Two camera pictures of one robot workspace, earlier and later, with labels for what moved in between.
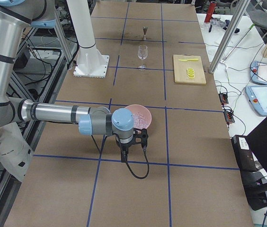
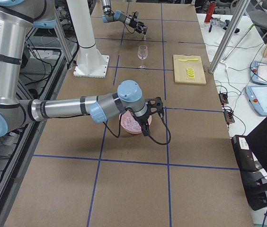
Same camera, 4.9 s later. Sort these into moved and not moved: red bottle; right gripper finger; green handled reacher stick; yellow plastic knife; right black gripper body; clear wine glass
Moved: right black gripper body; right gripper finger
Not moved: green handled reacher stick; yellow plastic knife; red bottle; clear wine glass
